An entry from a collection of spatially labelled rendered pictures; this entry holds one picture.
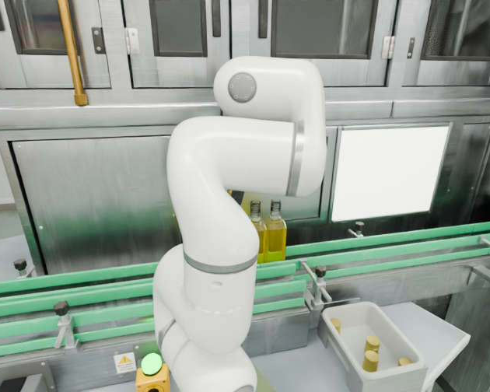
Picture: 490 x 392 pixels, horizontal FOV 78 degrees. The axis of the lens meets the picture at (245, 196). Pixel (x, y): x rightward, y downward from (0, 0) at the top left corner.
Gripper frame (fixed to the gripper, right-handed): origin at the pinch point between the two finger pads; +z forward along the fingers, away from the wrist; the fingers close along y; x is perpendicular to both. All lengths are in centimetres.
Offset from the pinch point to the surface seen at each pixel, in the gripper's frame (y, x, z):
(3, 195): -315, -179, 150
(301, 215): -12.3, 28.2, 7.3
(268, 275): 6.4, 13.6, 19.9
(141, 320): 13.0, -18.5, 31.0
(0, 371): 15, -46, 44
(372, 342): 24, 39, 26
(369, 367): 28, 36, 30
